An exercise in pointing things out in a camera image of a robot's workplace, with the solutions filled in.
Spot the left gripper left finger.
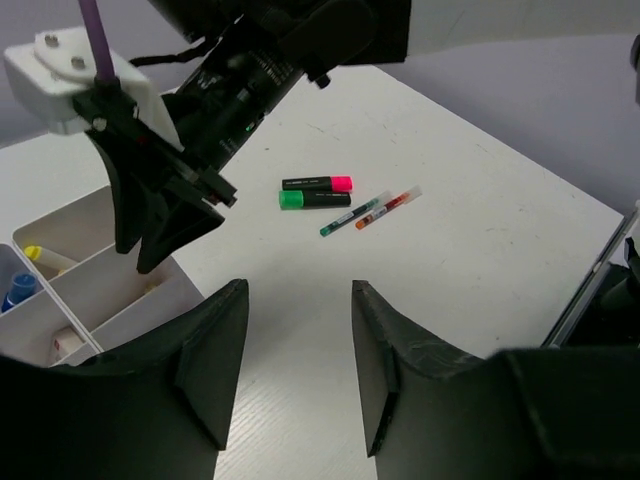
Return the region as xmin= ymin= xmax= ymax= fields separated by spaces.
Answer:
xmin=1 ymin=279 xmax=249 ymax=479

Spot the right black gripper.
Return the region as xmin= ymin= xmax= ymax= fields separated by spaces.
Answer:
xmin=72 ymin=29 xmax=302 ymax=274

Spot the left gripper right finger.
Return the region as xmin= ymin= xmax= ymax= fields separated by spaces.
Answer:
xmin=351 ymin=280 xmax=639 ymax=479

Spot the yellow-capped white pen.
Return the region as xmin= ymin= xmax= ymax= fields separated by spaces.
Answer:
xmin=23 ymin=245 xmax=78 ymax=274

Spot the white staple box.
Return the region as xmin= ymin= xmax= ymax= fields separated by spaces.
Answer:
xmin=49 ymin=327 xmax=84 ymax=364

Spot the green highlighter marker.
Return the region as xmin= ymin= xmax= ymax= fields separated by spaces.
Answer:
xmin=278 ymin=190 xmax=352 ymax=210

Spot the clear glue bottle blue cap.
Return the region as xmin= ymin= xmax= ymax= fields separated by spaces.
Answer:
xmin=1 ymin=273 xmax=37 ymax=313

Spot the pink highlighter marker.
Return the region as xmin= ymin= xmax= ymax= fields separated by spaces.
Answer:
xmin=281 ymin=176 xmax=353 ymax=193

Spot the right white organizer box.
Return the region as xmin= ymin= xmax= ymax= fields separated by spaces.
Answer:
xmin=12 ymin=186 xmax=204 ymax=351

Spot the white organizer box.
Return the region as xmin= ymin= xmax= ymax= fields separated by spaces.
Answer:
xmin=1 ymin=274 xmax=99 ymax=367
xmin=12 ymin=186 xmax=204 ymax=351

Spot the left white organizer box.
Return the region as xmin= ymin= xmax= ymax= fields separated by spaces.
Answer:
xmin=1 ymin=274 xmax=99 ymax=367

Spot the green gel pen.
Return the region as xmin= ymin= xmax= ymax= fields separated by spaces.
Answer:
xmin=319 ymin=191 xmax=391 ymax=237

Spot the red gel pen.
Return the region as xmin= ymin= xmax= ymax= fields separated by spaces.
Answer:
xmin=355 ymin=186 xmax=422 ymax=230

